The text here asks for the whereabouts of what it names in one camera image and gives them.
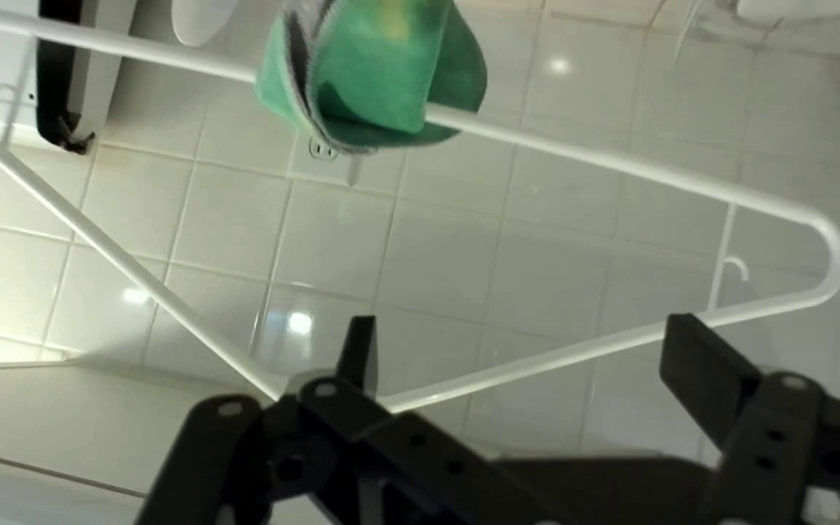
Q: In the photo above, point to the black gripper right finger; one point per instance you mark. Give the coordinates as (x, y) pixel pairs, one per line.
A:
(779, 448)

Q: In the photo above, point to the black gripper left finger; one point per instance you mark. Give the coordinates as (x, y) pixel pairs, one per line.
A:
(341, 469)

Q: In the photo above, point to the green cloth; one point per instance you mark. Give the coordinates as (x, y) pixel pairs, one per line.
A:
(381, 69)

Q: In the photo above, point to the white wall outlet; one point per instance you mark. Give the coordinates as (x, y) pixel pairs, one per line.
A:
(327, 154)

